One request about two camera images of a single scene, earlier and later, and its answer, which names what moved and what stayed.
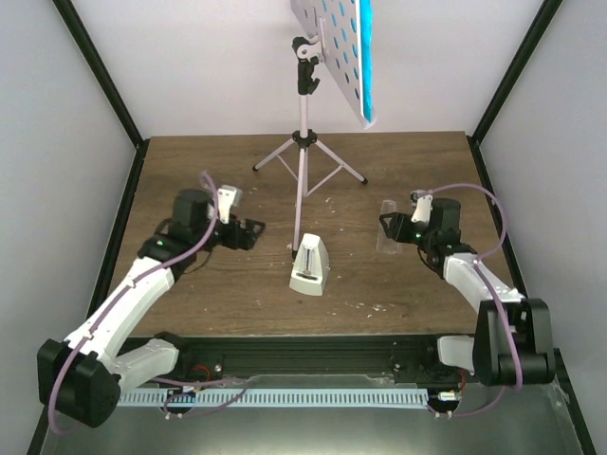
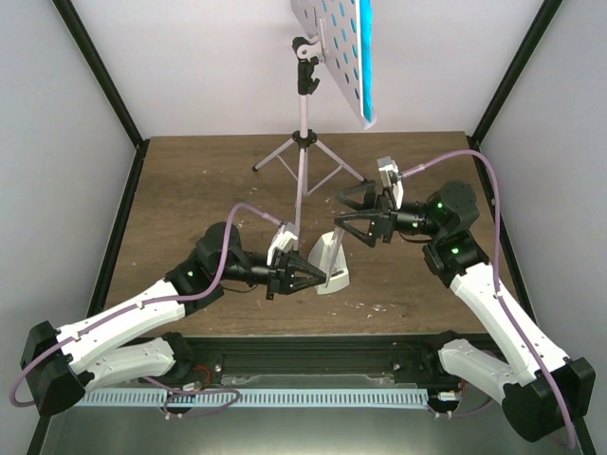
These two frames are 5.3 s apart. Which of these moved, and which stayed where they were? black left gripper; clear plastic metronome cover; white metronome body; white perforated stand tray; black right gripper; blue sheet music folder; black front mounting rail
Moved: clear plastic metronome cover; white metronome body; black right gripper; black left gripper
Stayed: black front mounting rail; white perforated stand tray; blue sheet music folder
